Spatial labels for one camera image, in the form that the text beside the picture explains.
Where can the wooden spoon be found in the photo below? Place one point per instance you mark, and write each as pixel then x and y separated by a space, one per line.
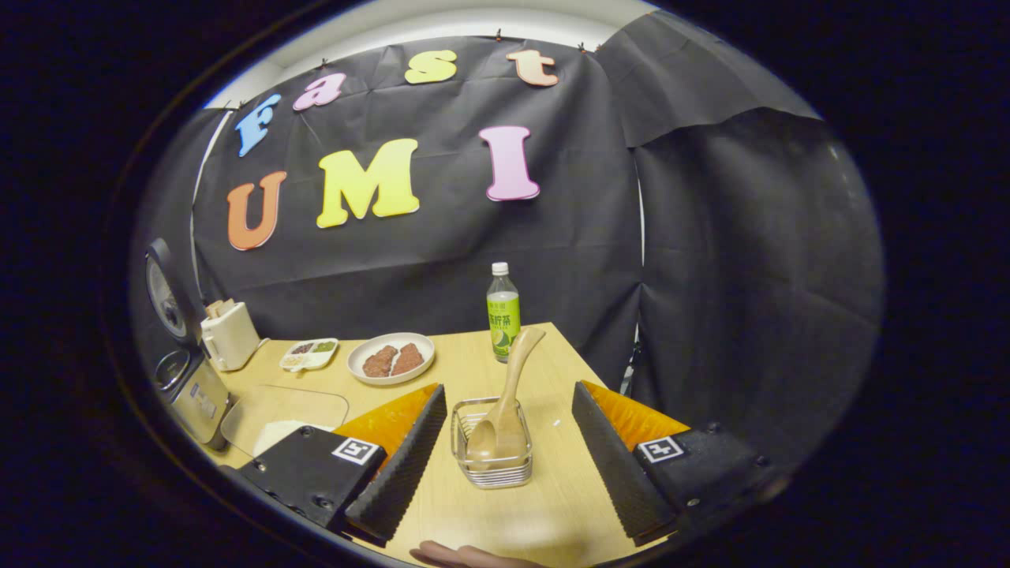
pixel 517 379

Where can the small white divided dish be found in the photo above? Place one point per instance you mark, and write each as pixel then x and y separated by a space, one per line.
pixel 309 355

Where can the white round plate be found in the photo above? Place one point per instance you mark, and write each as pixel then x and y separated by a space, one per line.
pixel 371 379

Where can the clear glass rice container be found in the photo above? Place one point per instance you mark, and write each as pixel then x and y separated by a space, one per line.
pixel 284 398

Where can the black rice cooker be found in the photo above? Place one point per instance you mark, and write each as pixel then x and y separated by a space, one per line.
pixel 201 402

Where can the green label drink bottle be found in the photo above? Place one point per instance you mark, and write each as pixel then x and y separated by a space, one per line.
pixel 503 319

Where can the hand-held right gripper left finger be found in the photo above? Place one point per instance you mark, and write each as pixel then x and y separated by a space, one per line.
pixel 402 465

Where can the brown meat piece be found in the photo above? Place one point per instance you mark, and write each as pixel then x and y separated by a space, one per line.
pixel 408 359
pixel 379 362

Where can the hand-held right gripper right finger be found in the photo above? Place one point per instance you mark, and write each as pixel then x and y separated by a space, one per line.
pixel 615 465

